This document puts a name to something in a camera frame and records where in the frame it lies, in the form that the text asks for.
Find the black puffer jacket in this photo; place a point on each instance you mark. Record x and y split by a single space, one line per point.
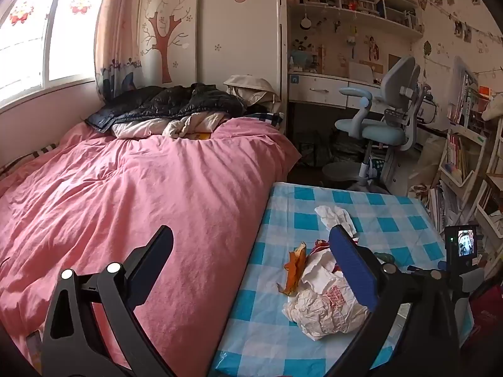
165 102

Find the pink printed curtain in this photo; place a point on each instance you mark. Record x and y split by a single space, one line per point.
118 27

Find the pink blanket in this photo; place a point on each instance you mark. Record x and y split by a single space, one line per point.
118 204

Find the beige pillow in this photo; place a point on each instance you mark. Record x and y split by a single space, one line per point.
251 86

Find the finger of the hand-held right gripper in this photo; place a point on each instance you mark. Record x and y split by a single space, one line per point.
418 269

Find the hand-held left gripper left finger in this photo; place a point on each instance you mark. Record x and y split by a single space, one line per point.
157 261

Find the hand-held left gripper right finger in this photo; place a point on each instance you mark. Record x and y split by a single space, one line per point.
353 269

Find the red and white plastic bag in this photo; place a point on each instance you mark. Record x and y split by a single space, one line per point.
326 306

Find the cream quilt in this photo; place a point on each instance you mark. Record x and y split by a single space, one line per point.
133 127

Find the window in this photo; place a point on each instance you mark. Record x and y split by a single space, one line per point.
66 39

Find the striped bedsheet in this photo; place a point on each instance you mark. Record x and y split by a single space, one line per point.
39 152

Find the white wall shelf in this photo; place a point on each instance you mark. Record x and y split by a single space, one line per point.
353 15

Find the grey and blue desk chair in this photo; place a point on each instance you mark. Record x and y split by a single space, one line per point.
377 129

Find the white tissue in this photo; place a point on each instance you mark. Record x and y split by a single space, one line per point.
334 216

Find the blue checkered tablecloth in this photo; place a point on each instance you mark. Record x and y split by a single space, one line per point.
275 220

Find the white book rack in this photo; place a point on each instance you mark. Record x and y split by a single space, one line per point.
459 153

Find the white wardrobe with tree decal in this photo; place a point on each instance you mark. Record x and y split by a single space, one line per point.
220 27

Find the orange peel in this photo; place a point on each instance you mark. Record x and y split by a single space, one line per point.
294 269

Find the blue plaid pillow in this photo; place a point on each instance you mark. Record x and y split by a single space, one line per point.
269 118

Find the white desk with drawers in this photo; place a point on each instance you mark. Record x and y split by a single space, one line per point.
314 88

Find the green plush toy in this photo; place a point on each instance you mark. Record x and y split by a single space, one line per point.
387 257

